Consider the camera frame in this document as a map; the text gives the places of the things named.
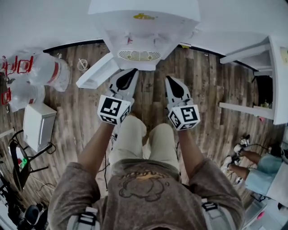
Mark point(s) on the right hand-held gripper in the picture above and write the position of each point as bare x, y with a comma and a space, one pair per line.
186, 116

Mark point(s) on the white table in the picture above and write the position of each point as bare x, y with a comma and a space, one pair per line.
279, 78

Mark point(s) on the black office chair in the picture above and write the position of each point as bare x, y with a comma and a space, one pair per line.
31, 215

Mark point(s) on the white water dispenser cabinet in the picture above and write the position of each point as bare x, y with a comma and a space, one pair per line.
144, 33

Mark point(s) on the person's right forearm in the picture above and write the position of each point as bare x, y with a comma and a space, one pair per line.
191, 152

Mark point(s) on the pink item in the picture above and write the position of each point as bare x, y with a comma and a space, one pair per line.
262, 119

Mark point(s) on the person's brown printed shirt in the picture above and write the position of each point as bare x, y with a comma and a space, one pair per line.
146, 202

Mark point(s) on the black folding side table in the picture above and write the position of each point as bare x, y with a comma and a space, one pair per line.
20, 175

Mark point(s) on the white paper sheet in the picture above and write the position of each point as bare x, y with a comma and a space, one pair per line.
16, 153

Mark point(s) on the yellow tape piece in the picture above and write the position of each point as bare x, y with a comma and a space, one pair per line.
185, 46

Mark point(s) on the person's beige shorts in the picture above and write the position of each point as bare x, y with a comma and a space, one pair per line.
128, 139

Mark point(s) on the spare hand-held gripper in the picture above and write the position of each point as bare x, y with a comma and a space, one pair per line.
244, 141

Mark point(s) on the clear plastic water jug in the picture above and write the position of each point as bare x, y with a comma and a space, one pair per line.
5, 78
23, 77
24, 96
49, 72

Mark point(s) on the white vented appliance box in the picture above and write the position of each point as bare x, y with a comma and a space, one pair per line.
38, 125

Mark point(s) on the person's left forearm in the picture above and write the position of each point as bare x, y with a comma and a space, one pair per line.
94, 148

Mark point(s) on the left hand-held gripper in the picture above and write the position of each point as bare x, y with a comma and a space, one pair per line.
112, 107

